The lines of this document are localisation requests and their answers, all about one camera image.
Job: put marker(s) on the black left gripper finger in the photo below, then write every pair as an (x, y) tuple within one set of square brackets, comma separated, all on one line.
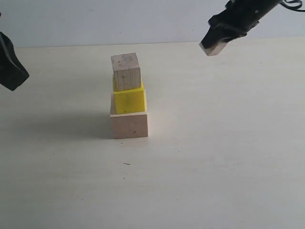
[(12, 72)]

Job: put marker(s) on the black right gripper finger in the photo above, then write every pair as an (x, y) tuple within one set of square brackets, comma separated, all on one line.
[(231, 35), (215, 35)]

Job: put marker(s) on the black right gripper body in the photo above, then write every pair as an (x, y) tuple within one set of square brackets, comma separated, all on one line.
[(240, 16)]

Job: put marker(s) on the small wooden cube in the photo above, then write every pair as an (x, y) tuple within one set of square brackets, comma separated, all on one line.
[(214, 50)]

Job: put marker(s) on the medium brown wooden cube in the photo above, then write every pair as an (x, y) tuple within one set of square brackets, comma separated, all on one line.
[(126, 71)]

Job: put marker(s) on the yellow cube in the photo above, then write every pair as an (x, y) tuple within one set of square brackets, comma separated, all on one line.
[(128, 101)]

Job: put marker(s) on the large pale wooden cube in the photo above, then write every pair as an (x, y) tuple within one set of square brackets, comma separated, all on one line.
[(131, 125)]

